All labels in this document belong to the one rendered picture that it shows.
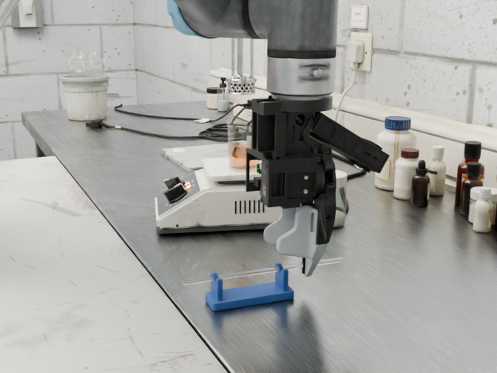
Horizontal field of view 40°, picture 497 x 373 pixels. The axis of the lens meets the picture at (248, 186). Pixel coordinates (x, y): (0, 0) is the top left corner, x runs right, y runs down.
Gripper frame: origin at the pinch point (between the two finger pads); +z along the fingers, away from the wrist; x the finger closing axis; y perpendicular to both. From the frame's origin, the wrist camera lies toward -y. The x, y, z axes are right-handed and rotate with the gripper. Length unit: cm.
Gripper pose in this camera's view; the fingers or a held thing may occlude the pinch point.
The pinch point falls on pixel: (311, 263)
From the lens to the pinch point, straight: 82.1
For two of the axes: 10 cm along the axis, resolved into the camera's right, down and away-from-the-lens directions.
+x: 3.4, 2.5, -9.1
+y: -9.4, 0.8, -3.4
